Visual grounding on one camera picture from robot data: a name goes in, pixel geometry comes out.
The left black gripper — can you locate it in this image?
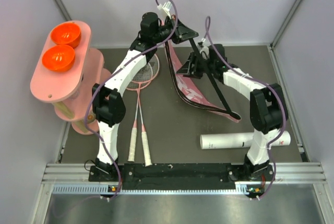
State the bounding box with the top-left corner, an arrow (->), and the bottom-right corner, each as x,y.
152,15 -> 198,44

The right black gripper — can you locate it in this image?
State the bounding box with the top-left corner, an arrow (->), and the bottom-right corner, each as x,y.
177,52 -> 216,79

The pink SPORT racket bag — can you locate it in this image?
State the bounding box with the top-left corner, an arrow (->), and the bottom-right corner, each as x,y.
159,19 -> 242,123

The white shuttlecock tube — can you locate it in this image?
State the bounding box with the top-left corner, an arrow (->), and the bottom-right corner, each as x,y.
200,131 -> 291,150

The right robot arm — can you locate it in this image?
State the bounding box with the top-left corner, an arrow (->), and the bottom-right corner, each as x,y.
177,43 -> 289,180

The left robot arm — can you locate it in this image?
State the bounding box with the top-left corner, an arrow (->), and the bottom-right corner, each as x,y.
92,12 -> 199,181

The pink badminton racket right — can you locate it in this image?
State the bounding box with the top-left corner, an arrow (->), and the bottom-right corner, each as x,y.
132,54 -> 160,167

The pink badminton racket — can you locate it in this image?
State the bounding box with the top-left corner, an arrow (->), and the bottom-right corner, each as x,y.
125,77 -> 153,162
132,54 -> 160,167

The pink badminton racket left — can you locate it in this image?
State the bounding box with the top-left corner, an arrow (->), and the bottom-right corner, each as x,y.
125,77 -> 153,162

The upper orange plastic bowl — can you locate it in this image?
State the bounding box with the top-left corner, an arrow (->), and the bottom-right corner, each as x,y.
51,22 -> 81,48

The orange plastic bowl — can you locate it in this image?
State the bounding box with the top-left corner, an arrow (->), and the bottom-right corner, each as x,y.
42,44 -> 76,73
51,22 -> 81,48

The pink three-tier wooden shelf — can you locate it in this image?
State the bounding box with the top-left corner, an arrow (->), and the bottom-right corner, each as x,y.
30,20 -> 111,135

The lower orange plastic bowl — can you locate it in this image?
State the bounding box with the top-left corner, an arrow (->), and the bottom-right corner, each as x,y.
42,44 -> 76,73

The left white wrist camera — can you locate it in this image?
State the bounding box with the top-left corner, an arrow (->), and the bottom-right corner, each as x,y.
157,1 -> 173,19

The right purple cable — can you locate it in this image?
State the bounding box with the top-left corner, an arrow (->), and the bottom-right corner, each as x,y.
204,15 -> 284,200

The purple cable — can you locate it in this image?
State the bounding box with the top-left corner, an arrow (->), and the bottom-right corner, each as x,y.
83,0 -> 180,200
204,15 -> 284,200

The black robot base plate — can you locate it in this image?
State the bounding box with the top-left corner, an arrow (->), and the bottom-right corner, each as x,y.
88,163 -> 275,190

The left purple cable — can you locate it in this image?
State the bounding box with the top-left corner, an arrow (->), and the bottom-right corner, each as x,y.
83,0 -> 180,200

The grey slotted cable duct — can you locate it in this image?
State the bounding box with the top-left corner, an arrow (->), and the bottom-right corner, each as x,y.
52,184 -> 260,196

